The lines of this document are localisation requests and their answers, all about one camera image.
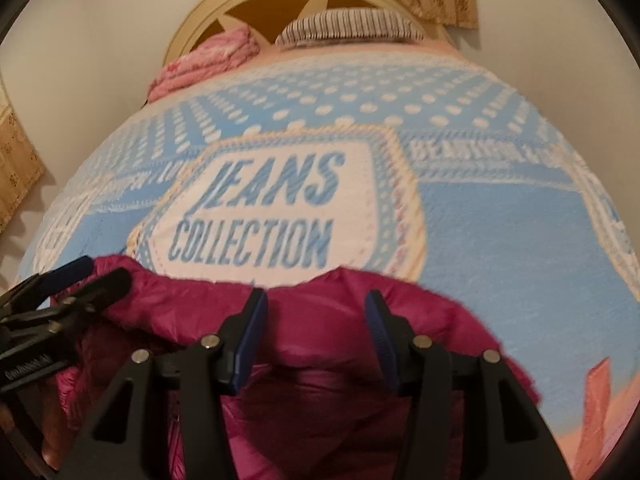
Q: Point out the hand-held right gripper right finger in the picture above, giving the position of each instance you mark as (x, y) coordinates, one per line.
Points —
(378, 335)

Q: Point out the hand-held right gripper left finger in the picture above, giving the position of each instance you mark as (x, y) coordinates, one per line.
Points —
(247, 340)

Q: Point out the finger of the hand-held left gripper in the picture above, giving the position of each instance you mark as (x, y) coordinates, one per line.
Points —
(105, 285)
(67, 272)

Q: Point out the magenta puffer jacket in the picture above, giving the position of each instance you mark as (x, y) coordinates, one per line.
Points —
(310, 340)

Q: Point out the beige floral side curtain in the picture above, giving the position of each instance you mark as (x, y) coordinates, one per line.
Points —
(17, 170)

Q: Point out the pink and blue printed blanket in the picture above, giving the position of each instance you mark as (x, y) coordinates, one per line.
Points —
(475, 200)

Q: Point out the folded pink floral blanket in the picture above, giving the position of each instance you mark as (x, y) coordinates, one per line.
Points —
(210, 62)

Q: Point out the striped pillow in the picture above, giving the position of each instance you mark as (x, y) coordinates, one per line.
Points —
(345, 25)

